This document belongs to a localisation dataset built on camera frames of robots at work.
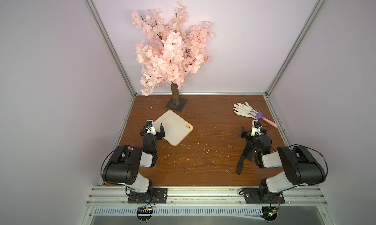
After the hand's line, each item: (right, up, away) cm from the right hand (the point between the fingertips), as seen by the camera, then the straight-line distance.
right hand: (254, 123), depth 89 cm
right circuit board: (-1, -42, -20) cm, 46 cm away
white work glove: (+1, +8, +21) cm, 22 cm away
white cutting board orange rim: (-50, -5, +12) cm, 52 cm away
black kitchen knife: (-3, -20, +2) cm, 20 cm away
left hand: (-63, -1, +2) cm, 63 cm away
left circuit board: (-63, -43, -17) cm, 78 cm away
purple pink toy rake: (+10, +4, +15) cm, 18 cm away
